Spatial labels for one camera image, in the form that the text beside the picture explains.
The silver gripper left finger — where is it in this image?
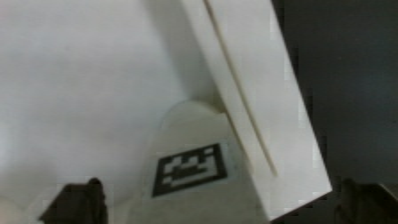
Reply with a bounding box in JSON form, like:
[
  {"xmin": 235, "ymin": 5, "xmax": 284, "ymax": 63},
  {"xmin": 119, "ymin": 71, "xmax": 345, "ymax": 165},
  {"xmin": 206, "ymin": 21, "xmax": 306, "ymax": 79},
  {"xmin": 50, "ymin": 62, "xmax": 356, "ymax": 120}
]
[{"xmin": 39, "ymin": 178, "xmax": 109, "ymax": 224}]

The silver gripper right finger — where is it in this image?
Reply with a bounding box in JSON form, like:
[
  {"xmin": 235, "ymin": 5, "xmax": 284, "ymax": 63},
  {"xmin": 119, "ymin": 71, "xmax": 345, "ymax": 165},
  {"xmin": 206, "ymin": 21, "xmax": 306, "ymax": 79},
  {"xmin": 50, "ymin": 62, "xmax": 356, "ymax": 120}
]
[{"xmin": 334, "ymin": 179, "xmax": 398, "ymax": 224}]

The white leg tagged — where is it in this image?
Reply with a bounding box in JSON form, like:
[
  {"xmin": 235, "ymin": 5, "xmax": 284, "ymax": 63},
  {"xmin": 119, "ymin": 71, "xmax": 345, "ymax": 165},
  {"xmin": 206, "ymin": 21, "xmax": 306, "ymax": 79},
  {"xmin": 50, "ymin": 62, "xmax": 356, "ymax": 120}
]
[{"xmin": 121, "ymin": 101, "xmax": 268, "ymax": 224}]

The white square tabletop part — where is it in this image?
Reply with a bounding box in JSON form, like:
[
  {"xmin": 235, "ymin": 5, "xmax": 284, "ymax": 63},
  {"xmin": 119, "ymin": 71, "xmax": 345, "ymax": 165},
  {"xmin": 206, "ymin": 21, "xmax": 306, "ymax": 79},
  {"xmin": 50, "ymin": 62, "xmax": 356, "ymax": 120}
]
[{"xmin": 0, "ymin": 0, "xmax": 221, "ymax": 224}]

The white U-shaped fence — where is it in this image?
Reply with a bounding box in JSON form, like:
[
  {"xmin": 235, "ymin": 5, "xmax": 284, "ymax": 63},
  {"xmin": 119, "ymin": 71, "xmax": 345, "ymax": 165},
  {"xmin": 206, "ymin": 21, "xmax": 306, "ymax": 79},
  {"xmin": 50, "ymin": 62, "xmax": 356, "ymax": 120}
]
[{"xmin": 181, "ymin": 0, "xmax": 332, "ymax": 219}]

